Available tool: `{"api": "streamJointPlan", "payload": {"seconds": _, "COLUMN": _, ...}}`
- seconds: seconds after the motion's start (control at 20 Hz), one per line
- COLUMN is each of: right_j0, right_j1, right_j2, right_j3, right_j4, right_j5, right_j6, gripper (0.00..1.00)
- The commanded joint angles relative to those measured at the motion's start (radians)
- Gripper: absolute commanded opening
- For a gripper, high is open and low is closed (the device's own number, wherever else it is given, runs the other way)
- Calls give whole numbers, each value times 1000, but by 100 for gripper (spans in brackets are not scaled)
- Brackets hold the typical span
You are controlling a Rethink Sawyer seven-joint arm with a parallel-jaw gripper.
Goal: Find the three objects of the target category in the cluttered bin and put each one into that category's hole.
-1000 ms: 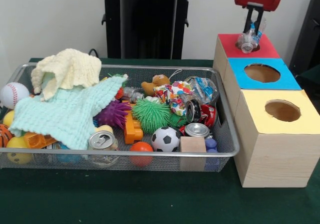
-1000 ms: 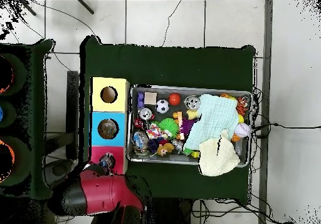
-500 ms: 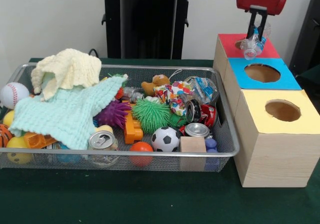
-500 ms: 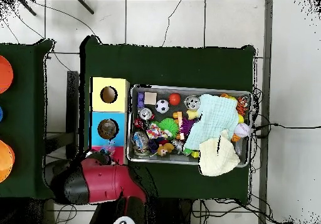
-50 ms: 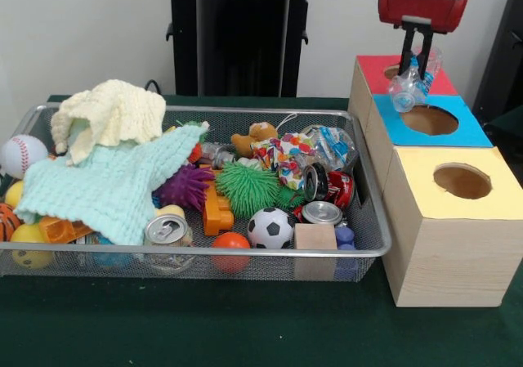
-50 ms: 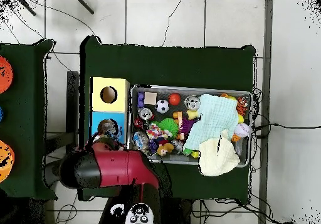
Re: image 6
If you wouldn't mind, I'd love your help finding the small clear bottle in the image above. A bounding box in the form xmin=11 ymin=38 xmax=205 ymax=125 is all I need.
xmin=97 ymin=119 xmax=119 ymax=137

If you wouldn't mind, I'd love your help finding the cream yellow cloth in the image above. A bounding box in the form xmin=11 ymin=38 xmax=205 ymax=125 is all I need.
xmin=198 ymin=129 xmax=241 ymax=177

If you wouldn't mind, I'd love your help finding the clear mesh bin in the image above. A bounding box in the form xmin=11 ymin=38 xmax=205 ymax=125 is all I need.
xmin=126 ymin=84 xmax=253 ymax=168

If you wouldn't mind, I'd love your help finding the wooden box with three holes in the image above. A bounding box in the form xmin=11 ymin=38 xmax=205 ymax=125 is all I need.
xmin=88 ymin=77 xmax=130 ymax=151

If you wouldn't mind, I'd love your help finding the black and white soccer ball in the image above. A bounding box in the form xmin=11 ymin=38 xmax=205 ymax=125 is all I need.
xmin=155 ymin=99 xmax=170 ymax=114

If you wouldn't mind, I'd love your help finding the green spiky ball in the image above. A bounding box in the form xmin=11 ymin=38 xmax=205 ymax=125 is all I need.
xmin=156 ymin=117 xmax=180 ymax=136

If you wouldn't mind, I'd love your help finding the crushed silver can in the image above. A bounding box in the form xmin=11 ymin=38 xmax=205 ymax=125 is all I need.
xmin=138 ymin=107 xmax=154 ymax=120

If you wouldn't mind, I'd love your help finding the wooden cube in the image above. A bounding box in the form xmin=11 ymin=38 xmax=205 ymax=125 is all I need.
xmin=144 ymin=91 xmax=158 ymax=105

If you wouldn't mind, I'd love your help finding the orange red ball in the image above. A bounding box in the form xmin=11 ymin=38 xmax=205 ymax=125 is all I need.
xmin=168 ymin=92 xmax=182 ymax=106

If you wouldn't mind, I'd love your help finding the purple spiky ball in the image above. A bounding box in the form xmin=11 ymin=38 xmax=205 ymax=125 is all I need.
xmin=179 ymin=117 xmax=196 ymax=134

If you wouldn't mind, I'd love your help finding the silver can with pull tab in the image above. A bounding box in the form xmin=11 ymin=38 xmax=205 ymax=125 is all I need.
xmin=184 ymin=95 xmax=201 ymax=110

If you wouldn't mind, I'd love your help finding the mint green cloth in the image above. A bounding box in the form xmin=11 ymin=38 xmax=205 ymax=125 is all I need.
xmin=182 ymin=93 xmax=239 ymax=151

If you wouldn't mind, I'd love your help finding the white baseball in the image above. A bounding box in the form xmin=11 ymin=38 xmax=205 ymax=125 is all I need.
xmin=233 ymin=122 xmax=251 ymax=138

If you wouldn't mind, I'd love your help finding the side table with green cloth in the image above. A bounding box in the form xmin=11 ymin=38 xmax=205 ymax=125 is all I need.
xmin=0 ymin=39 xmax=58 ymax=200

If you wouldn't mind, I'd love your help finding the black metal leg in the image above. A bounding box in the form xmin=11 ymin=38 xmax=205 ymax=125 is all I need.
xmin=76 ymin=0 xmax=95 ymax=15
xmin=18 ymin=0 xmax=37 ymax=16

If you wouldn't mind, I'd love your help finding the red-orange round disc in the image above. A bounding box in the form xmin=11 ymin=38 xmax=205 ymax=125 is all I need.
xmin=0 ymin=55 xmax=14 ymax=94

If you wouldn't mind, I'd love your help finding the orange round disc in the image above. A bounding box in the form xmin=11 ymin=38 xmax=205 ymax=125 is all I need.
xmin=0 ymin=139 xmax=16 ymax=183

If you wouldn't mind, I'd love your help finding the thin black floor cable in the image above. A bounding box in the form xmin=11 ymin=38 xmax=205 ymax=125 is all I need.
xmin=161 ymin=0 xmax=182 ymax=47

